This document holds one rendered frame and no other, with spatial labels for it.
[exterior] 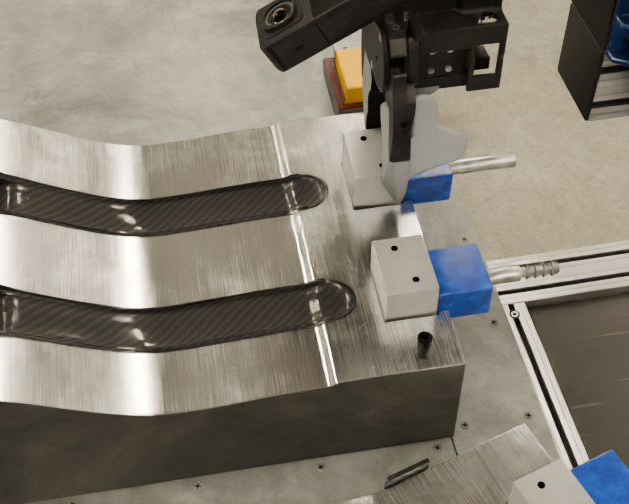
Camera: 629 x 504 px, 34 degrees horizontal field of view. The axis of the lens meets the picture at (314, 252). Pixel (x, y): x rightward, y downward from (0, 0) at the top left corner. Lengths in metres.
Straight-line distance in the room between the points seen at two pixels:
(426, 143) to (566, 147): 1.48
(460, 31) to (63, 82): 0.50
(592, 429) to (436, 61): 0.89
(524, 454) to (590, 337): 0.91
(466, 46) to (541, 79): 1.67
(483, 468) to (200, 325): 0.21
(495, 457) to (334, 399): 0.11
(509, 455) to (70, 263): 0.33
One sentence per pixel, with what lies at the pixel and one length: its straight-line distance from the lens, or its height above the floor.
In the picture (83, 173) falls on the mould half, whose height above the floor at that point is 0.90.
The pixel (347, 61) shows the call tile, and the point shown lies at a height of 0.84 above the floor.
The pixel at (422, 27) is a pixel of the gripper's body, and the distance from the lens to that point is 0.68.
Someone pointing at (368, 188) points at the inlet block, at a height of 0.91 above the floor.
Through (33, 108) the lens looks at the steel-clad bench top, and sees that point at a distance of 1.04.
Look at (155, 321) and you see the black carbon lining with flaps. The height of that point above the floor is 0.88.
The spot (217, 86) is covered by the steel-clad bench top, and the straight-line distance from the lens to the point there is 1.03.
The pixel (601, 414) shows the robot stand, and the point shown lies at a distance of 1.53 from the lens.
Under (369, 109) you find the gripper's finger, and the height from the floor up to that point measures 0.94.
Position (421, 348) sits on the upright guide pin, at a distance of 0.68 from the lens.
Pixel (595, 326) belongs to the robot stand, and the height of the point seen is 0.21.
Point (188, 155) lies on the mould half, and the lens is 0.84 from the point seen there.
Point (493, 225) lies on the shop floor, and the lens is 2.02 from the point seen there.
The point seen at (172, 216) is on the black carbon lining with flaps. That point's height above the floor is 0.88.
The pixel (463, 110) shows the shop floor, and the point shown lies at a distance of 2.25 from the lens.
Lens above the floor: 1.45
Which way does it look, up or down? 48 degrees down
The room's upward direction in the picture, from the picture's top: 1 degrees counter-clockwise
